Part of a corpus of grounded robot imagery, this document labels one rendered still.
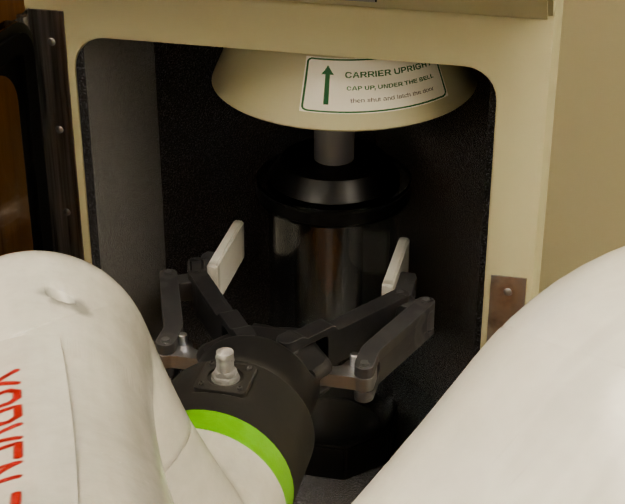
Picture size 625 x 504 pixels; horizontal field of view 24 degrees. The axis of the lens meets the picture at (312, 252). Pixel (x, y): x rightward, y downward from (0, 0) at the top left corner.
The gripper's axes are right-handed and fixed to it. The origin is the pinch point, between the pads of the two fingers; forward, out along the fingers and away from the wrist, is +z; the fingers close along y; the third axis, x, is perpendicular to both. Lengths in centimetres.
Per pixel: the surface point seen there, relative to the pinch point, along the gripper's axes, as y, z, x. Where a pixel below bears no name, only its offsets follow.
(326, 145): -0.5, 1.3, -8.1
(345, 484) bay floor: -2.8, -2.3, 17.4
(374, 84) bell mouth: -4.8, -4.8, -15.2
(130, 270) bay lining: 13.0, -2.0, 1.4
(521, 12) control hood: -13.8, -10.9, -22.5
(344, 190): -2.2, -1.1, -6.0
